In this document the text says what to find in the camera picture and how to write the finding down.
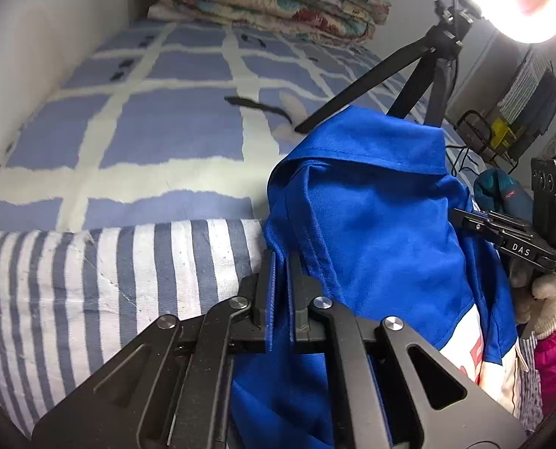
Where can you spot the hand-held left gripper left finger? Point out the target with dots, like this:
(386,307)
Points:
(266,299)

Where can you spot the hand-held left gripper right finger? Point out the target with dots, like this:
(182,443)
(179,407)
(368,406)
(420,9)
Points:
(295,290)

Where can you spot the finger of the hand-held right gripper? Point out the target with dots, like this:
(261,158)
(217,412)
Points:
(472,220)

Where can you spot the blue and cream jacket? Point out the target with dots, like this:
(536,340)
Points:
(376,224)

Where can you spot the person's right hand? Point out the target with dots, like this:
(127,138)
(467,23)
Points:
(547,304)

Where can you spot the teal cloth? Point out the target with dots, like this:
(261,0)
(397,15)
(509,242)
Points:
(502,194)

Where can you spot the yellow box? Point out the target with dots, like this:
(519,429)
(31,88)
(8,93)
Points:
(502,134)

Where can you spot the dark green hanging cloth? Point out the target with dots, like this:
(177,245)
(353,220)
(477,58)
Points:
(540,112)

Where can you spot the white ribbed cloth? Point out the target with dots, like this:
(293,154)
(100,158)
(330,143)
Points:
(521,89)

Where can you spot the black tripod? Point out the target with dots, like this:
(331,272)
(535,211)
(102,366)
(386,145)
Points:
(427,56)

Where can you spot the blue striped quilt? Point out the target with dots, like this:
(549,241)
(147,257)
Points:
(95,280)

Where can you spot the blue checked bed sheet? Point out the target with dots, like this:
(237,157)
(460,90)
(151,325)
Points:
(165,131)

